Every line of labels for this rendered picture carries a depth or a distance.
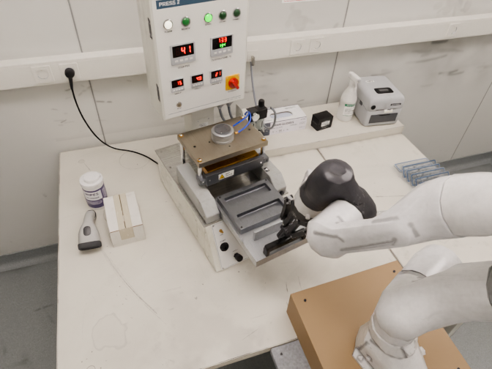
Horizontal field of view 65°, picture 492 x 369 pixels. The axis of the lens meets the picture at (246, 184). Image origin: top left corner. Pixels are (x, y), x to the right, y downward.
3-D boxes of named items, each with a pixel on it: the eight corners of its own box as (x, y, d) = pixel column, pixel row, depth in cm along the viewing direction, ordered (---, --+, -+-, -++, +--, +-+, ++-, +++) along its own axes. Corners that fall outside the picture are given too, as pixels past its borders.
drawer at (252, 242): (211, 206, 137) (211, 191, 132) (264, 186, 146) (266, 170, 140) (255, 269, 119) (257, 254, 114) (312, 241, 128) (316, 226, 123)
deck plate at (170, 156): (154, 151, 159) (154, 149, 159) (229, 128, 173) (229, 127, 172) (203, 228, 132) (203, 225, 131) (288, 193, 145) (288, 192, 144)
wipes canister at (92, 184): (87, 198, 163) (77, 170, 152) (108, 193, 165) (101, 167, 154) (88, 212, 157) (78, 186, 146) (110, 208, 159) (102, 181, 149)
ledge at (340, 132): (233, 124, 205) (233, 117, 202) (371, 103, 226) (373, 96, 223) (252, 160, 185) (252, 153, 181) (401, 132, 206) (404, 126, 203)
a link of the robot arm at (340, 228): (460, 162, 69) (339, 182, 96) (407, 223, 60) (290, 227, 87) (485, 214, 71) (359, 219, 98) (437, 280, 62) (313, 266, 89)
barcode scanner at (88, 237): (79, 217, 155) (73, 203, 149) (99, 212, 157) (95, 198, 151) (80, 257, 141) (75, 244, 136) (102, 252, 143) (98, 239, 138)
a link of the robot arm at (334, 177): (345, 247, 91) (369, 222, 96) (374, 226, 80) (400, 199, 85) (291, 192, 95) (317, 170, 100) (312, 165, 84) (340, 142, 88)
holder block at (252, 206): (217, 201, 134) (217, 196, 132) (266, 183, 142) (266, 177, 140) (240, 234, 124) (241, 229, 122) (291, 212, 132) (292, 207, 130)
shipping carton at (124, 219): (107, 212, 157) (102, 197, 151) (140, 206, 161) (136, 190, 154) (110, 248, 145) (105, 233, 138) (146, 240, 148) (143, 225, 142)
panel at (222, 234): (221, 270, 139) (210, 225, 132) (289, 239, 151) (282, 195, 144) (223, 272, 138) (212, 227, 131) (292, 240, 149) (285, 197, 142)
